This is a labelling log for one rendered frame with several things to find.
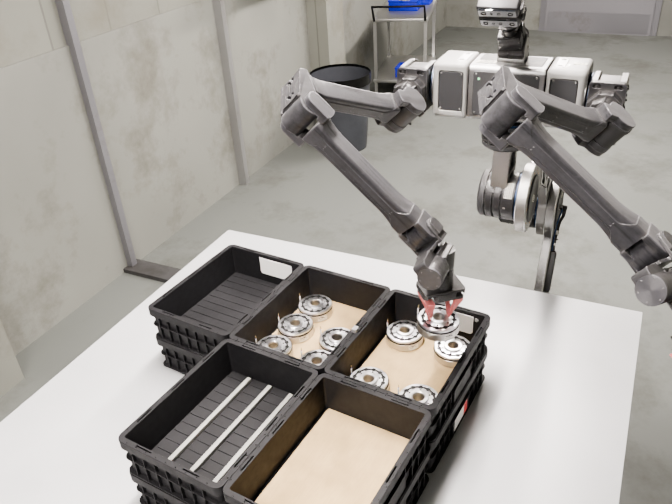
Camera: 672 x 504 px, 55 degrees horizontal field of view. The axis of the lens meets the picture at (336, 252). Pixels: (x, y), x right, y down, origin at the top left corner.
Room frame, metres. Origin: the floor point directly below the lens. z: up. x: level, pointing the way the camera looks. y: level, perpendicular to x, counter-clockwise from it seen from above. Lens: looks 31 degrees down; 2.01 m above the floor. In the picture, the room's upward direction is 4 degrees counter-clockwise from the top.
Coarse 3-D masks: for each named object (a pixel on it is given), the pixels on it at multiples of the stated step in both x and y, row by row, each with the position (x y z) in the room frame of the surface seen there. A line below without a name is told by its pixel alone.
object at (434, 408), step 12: (384, 300) 1.49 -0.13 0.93; (372, 312) 1.44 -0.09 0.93; (468, 312) 1.41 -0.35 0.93; (480, 312) 1.40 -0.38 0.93; (480, 336) 1.31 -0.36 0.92; (348, 348) 1.30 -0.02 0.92; (468, 348) 1.26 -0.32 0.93; (336, 360) 1.25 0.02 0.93; (468, 360) 1.24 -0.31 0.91; (336, 372) 1.20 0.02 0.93; (456, 372) 1.17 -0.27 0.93; (360, 384) 1.16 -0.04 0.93; (444, 384) 1.14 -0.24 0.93; (396, 396) 1.11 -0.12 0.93; (444, 396) 1.10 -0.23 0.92; (432, 408) 1.06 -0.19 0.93
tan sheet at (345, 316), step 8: (336, 304) 1.62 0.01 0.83; (344, 304) 1.62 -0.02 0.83; (296, 312) 1.60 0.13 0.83; (336, 312) 1.58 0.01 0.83; (344, 312) 1.58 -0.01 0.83; (352, 312) 1.58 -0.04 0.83; (360, 312) 1.57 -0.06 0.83; (328, 320) 1.54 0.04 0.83; (336, 320) 1.54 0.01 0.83; (344, 320) 1.54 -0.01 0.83; (352, 320) 1.54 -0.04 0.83; (328, 328) 1.51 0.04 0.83; (312, 336) 1.47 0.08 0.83; (296, 344) 1.44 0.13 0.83; (304, 344) 1.44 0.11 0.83; (312, 344) 1.44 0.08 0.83; (296, 352) 1.41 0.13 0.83; (304, 352) 1.41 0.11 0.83
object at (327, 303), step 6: (318, 294) 1.64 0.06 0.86; (306, 300) 1.61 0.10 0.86; (324, 300) 1.60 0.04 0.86; (330, 300) 1.60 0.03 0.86; (300, 306) 1.58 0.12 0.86; (306, 306) 1.58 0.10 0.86; (324, 306) 1.57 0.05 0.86; (330, 306) 1.57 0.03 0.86; (306, 312) 1.55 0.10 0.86; (312, 312) 1.55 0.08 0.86; (318, 312) 1.54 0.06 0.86; (324, 312) 1.55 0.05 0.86
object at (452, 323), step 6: (438, 306) 1.31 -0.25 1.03; (444, 306) 1.31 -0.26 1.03; (420, 312) 1.29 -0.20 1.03; (420, 318) 1.27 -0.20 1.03; (426, 318) 1.27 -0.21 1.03; (450, 318) 1.26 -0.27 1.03; (456, 318) 1.26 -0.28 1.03; (420, 324) 1.25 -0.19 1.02; (426, 324) 1.25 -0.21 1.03; (432, 324) 1.24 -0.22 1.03; (438, 324) 1.24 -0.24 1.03; (444, 324) 1.24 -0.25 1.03; (450, 324) 1.24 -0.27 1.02; (456, 324) 1.24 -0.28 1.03; (432, 330) 1.22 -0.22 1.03; (438, 330) 1.22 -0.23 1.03; (444, 330) 1.22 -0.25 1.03; (450, 330) 1.22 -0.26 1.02
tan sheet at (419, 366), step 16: (384, 352) 1.38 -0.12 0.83; (400, 352) 1.38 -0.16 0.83; (416, 352) 1.37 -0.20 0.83; (432, 352) 1.37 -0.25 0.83; (384, 368) 1.32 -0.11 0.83; (400, 368) 1.31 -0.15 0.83; (416, 368) 1.31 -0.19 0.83; (432, 368) 1.30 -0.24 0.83; (448, 368) 1.30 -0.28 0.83; (400, 384) 1.25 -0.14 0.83; (432, 384) 1.24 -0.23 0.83
